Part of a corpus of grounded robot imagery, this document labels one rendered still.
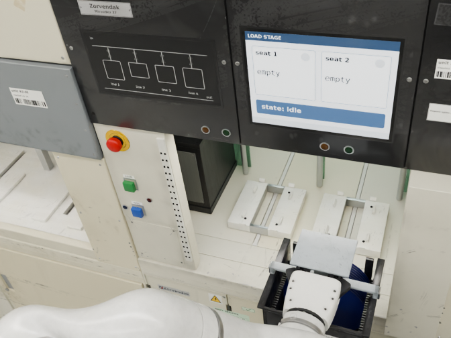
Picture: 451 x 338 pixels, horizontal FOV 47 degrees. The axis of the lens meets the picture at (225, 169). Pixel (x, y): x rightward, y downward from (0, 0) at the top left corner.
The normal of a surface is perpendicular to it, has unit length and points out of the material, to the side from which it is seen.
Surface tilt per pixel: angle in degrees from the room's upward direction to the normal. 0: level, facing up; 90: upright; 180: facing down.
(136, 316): 32
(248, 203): 0
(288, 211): 0
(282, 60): 90
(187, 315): 58
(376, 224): 0
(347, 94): 90
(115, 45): 90
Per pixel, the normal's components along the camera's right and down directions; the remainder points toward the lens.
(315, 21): -0.35, 0.64
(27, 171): -0.11, -0.75
